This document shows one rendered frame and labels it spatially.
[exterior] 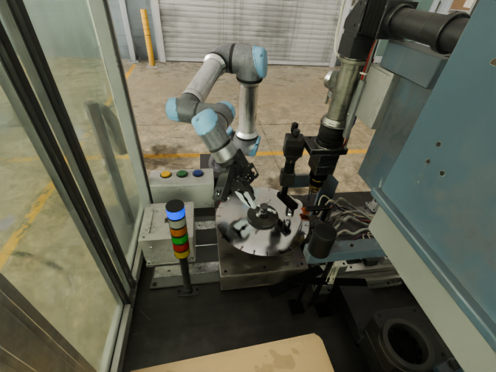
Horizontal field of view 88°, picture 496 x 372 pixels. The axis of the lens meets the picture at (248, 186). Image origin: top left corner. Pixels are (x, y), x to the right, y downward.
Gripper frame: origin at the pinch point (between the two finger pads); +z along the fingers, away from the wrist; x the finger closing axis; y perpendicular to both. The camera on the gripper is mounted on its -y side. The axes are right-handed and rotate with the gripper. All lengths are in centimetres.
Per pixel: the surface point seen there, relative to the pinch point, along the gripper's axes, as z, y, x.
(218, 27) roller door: -74, 450, 372
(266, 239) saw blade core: 6.7, -7.4, -7.2
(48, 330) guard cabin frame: -27, -53, -11
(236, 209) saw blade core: 0.1, -1.5, 6.8
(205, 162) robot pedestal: 1, 33, 61
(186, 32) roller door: -99, 403, 419
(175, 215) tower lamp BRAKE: -21.5, -24.4, -4.9
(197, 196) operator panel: -0.3, 3.5, 36.3
